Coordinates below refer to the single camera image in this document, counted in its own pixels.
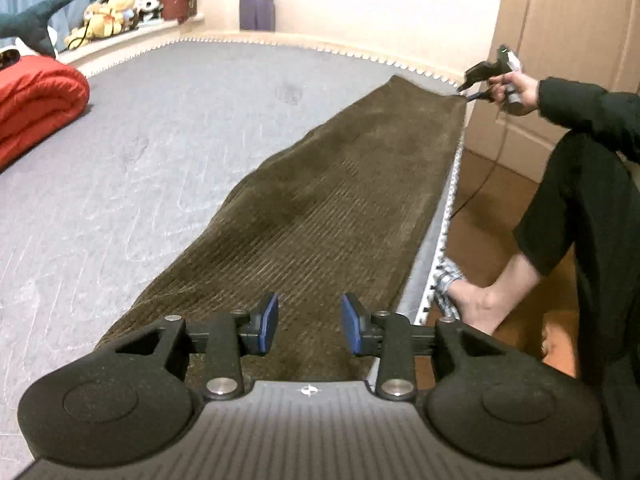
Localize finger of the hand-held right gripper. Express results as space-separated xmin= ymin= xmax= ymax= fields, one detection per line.
xmin=456 ymin=84 xmax=495 ymax=104

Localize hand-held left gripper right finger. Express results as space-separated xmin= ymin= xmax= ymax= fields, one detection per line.
xmin=340 ymin=292 xmax=516 ymax=402

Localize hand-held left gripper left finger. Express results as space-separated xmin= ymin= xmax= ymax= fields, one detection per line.
xmin=100 ymin=291 xmax=281 ymax=402

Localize brown corduroy pants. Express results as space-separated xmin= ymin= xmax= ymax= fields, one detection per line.
xmin=92 ymin=75 xmax=468 ymax=383

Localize person's right forearm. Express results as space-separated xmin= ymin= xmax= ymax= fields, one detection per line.
xmin=536 ymin=76 xmax=640 ymax=163

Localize person's right hand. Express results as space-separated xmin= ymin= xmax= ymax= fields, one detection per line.
xmin=487 ymin=71 xmax=542 ymax=117

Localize wooden door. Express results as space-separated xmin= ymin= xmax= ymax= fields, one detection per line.
xmin=462 ymin=0 xmax=640 ymax=183

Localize plaid slipper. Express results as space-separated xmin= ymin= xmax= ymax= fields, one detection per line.
xmin=431 ymin=257 xmax=468 ymax=322

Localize person's bare foot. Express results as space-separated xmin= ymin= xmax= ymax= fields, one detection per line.
xmin=447 ymin=247 xmax=551 ymax=336

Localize person's black trouser leg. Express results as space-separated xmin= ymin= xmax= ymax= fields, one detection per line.
xmin=512 ymin=130 xmax=640 ymax=480

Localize grey mattress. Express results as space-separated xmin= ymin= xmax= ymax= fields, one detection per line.
xmin=0 ymin=40 xmax=468 ymax=480

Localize white window sill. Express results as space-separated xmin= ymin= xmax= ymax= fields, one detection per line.
xmin=55 ymin=12 xmax=206 ymax=68

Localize red folded blanket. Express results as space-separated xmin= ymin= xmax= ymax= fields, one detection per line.
xmin=0 ymin=55 xmax=92 ymax=173

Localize yellow plush toy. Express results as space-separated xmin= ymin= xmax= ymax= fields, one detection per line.
xmin=64 ymin=0 xmax=137 ymax=51

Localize blue shark plush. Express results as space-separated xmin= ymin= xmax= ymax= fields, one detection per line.
xmin=0 ymin=0 xmax=83 ymax=57

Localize black cable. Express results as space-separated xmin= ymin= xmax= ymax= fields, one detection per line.
xmin=447 ymin=0 xmax=532 ymax=218

